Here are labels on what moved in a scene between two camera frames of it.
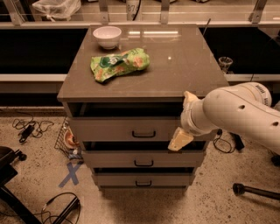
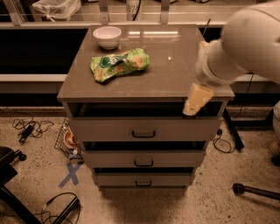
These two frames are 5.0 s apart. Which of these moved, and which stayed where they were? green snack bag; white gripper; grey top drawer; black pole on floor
Moved: white gripper
Stayed: black pole on floor; grey top drawer; green snack bag
